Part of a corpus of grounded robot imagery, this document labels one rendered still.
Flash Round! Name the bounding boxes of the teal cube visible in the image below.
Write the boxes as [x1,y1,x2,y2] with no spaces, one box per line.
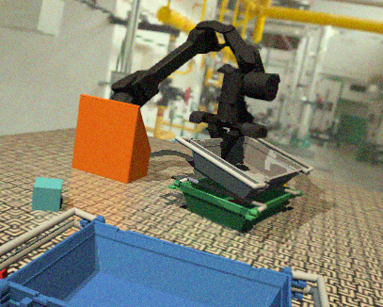
[32,177,62,212]

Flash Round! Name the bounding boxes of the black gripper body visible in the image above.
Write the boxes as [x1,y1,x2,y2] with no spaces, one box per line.
[189,92,268,138]

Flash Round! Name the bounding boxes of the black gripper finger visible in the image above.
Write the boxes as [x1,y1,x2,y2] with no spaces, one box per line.
[221,132,245,160]
[205,127,228,138]

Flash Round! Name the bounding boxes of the green plastic tray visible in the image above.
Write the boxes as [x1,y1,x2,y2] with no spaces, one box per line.
[168,180,303,232]

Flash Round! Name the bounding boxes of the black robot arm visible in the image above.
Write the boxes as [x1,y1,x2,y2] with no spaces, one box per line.
[109,20,280,108]

